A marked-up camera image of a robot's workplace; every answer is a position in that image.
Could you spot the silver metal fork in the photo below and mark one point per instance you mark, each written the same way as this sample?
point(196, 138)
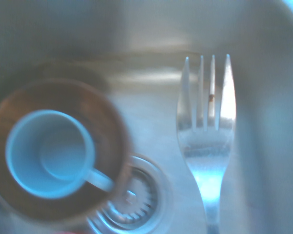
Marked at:
point(205, 146)

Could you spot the metal sink drain strainer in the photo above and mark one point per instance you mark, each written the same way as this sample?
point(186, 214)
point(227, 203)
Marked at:
point(146, 195)

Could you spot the stainless steel double sink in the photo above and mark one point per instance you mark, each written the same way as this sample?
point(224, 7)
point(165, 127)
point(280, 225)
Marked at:
point(161, 36)

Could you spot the brown wooden bowl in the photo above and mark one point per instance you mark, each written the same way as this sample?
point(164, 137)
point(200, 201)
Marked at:
point(105, 117)

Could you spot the grey ceramic mug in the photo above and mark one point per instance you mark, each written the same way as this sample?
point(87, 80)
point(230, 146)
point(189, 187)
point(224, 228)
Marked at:
point(46, 151)

